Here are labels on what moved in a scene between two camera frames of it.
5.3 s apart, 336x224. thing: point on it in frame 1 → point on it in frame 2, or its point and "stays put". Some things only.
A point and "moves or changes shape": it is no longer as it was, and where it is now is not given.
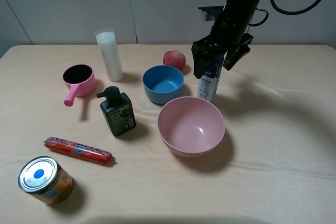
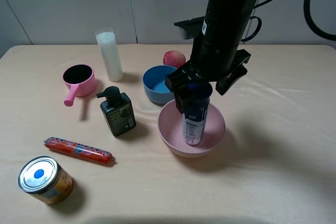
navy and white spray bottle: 208,84 moves or changes shape
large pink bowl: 191,126 stays put
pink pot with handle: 80,79 stays put
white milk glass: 109,54 stays put
